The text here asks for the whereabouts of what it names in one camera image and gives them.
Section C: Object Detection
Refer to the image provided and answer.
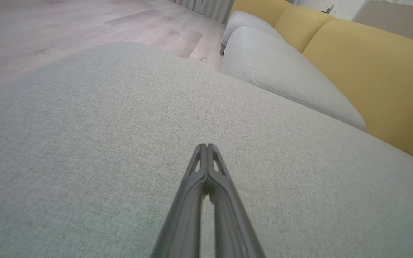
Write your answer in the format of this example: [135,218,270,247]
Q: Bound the large grey sofa seat cushion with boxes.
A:
[0,41,413,258]

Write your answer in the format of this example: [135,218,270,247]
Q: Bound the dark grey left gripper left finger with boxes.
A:
[151,144,207,258]

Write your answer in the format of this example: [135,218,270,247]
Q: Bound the grey pleated curtain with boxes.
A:
[172,0,235,24]

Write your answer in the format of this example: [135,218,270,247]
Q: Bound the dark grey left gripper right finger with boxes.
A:
[206,144,265,258]

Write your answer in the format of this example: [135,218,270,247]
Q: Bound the yellow sofa backrest cushion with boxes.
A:
[231,0,294,28]
[274,5,337,54]
[303,19,413,169]

